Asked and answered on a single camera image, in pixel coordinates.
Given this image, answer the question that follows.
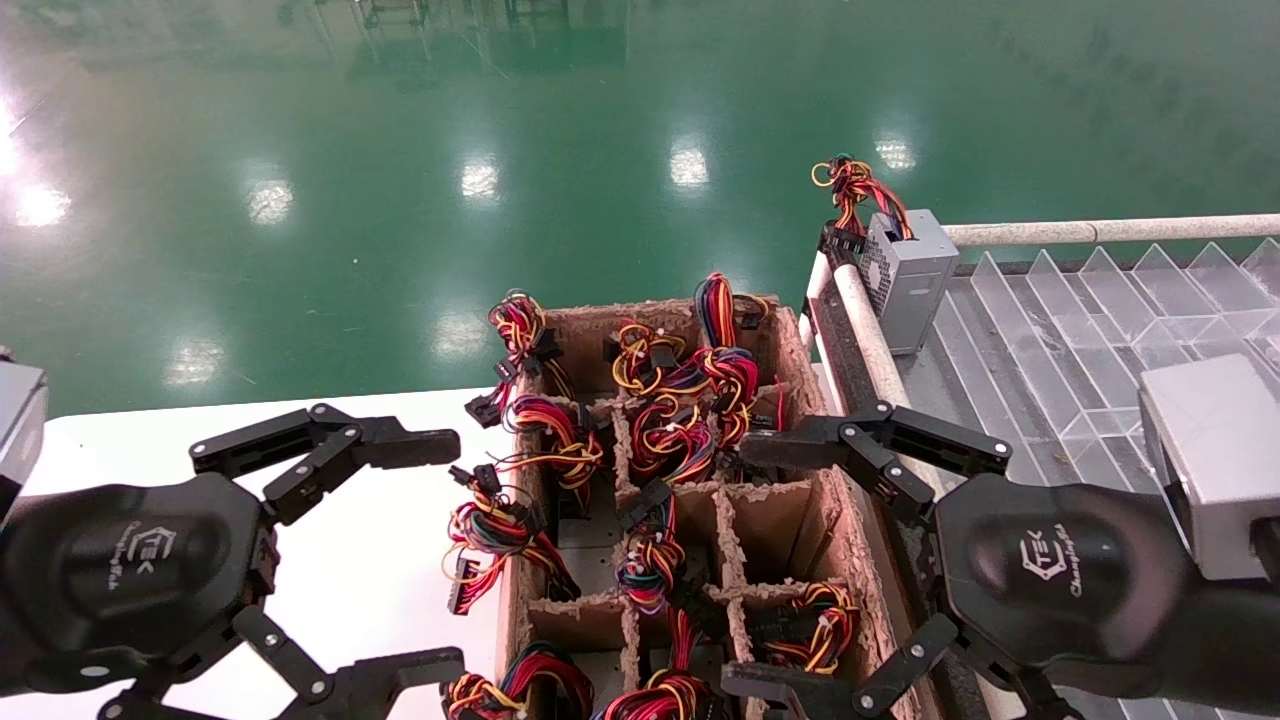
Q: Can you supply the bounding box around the black pipe corner connector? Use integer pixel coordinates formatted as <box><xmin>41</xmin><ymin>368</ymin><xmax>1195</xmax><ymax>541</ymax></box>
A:
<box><xmin>820</xmin><ymin>222</ymin><xmax>869</xmax><ymax>271</ymax></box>

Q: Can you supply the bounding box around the dark grey rack side rail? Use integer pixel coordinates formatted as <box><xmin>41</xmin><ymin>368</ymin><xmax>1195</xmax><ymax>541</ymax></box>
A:
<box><xmin>810</xmin><ymin>295</ymin><xmax>991</xmax><ymax>720</ymax></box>

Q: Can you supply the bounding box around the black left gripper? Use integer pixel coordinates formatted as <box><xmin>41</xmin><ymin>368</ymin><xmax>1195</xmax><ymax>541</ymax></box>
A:
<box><xmin>0</xmin><ymin>403</ymin><xmax>468</xmax><ymax>720</ymax></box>

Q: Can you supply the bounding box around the grey power supply unit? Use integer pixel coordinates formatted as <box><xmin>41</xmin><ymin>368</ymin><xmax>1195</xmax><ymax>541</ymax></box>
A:
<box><xmin>810</xmin><ymin>155</ymin><xmax>961</xmax><ymax>356</ymax></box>

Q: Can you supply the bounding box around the clear acrylic divider grid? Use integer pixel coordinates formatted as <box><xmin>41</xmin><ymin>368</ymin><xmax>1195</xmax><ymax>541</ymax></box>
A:
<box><xmin>900</xmin><ymin>238</ymin><xmax>1280</xmax><ymax>720</ymax></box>

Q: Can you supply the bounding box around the power supply with coloured wires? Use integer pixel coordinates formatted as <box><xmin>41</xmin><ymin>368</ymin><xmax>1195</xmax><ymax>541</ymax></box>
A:
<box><xmin>465</xmin><ymin>290</ymin><xmax>576</xmax><ymax>429</ymax></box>
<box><xmin>685</xmin><ymin>272</ymin><xmax>788</xmax><ymax>486</ymax></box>
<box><xmin>603</xmin><ymin>320</ymin><xmax>693</xmax><ymax>398</ymax></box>
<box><xmin>442</xmin><ymin>463</ymin><xmax>583</xmax><ymax>615</ymax></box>
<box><xmin>615</xmin><ymin>478</ymin><xmax>706</xmax><ymax>616</ymax></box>
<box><xmin>750</xmin><ymin>582</ymin><xmax>863</xmax><ymax>676</ymax></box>
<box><xmin>497</xmin><ymin>393</ymin><xmax>607</xmax><ymax>519</ymax></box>
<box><xmin>628</xmin><ymin>395</ymin><xmax>723</xmax><ymax>488</ymax></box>
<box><xmin>445</xmin><ymin>642</ymin><xmax>597</xmax><ymax>720</ymax></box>
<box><xmin>598</xmin><ymin>608</ymin><xmax>736</xmax><ymax>720</ymax></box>

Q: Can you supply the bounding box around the white rack side pipe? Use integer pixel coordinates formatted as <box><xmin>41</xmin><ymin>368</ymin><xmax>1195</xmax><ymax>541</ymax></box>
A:
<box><xmin>833</xmin><ymin>262</ymin><xmax>1011</xmax><ymax>720</ymax></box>

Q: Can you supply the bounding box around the short white rack leg pipe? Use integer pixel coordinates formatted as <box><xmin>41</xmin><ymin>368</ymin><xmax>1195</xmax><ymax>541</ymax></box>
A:
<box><xmin>797</xmin><ymin>250</ymin><xmax>836</xmax><ymax>351</ymax></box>

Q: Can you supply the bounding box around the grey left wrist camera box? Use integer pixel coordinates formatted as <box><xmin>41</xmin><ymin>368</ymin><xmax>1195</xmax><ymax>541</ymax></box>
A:
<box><xmin>0</xmin><ymin>350</ymin><xmax>49</xmax><ymax>521</ymax></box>

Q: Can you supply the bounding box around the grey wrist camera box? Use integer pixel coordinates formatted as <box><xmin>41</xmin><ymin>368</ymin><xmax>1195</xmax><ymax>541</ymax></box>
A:
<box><xmin>0</xmin><ymin>350</ymin><xmax>49</xmax><ymax>521</ymax></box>
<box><xmin>1137</xmin><ymin>355</ymin><xmax>1280</xmax><ymax>583</ymax></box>

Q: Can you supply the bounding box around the long white rack pipe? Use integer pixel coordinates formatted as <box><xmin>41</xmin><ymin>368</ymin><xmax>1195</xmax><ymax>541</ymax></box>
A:
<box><xmin>945</xmin><ymin>213</ymin><xmax>1280</xmax><ymax>249</ymax></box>

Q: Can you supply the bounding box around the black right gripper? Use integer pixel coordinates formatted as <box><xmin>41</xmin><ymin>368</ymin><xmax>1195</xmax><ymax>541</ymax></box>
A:
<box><xmin>720</xmin><ymin>400</ymin><xmax>1201</xmax><ymax>720</ymax></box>

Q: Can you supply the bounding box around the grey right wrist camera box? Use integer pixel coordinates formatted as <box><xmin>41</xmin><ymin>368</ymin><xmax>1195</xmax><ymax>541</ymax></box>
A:
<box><xmin>1137</xmin><ymin>355</ymin><xmax>1280</xmax><ymax>583</ymax></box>

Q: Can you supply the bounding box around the brown cardboard divider box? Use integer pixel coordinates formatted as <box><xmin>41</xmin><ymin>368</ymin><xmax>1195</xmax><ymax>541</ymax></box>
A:
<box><xmin>495</xmin><ymin>293</ymin><xmax>926</xmax><ymax>720</ymax></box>

